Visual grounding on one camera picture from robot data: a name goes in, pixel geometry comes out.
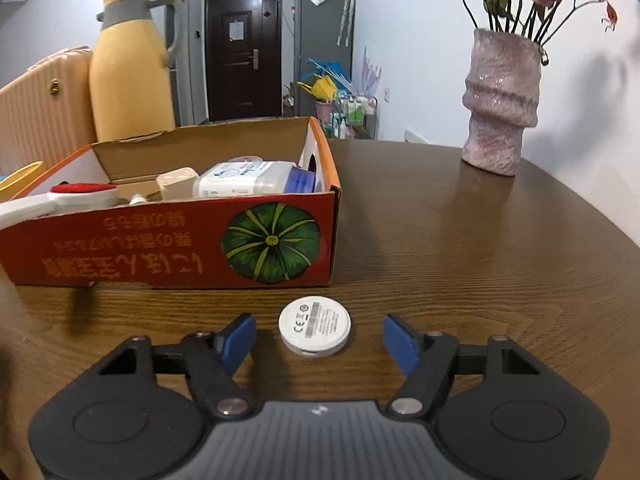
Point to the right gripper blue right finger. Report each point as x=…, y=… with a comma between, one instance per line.
x=402, y=343

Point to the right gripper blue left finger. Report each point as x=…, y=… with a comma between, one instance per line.
x=235, y=342

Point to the white round disc device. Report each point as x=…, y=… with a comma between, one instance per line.
x=314, y=326

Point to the clear jar blue lid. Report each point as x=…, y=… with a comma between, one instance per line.
x=260, y=177

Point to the beige square charger plug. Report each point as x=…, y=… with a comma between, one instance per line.
x=177, y=184

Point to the white bottle cap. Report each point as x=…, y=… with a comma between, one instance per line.
x=246, y=158

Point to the red white lint brush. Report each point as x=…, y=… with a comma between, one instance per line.
x=61, y=199

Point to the white small spray bottle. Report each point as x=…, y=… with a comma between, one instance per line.
x=138, y=199

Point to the red cardboard pumpkin box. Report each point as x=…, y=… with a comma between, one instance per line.
x=284, y=240

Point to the yellow watering can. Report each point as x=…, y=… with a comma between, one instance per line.
x=322, y=89

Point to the yellow thermos jug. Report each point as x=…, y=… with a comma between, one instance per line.
x=130, y=87

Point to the pink textured vase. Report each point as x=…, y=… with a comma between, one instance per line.
x=502, y=92

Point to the yellow ceramic mug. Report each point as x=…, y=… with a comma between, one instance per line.
x=19, y=179

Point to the pink ribbed small suitcase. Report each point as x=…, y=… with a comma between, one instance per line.
x=46, y=112

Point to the dark brown door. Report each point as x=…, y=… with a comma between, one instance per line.
x=243, y=59

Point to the grey refrigerator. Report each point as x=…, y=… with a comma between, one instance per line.
x=315, y=36

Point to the white board against wall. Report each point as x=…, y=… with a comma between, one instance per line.
x=411, y=136

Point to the wire storage cart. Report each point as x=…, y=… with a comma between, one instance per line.
x=354, y=117

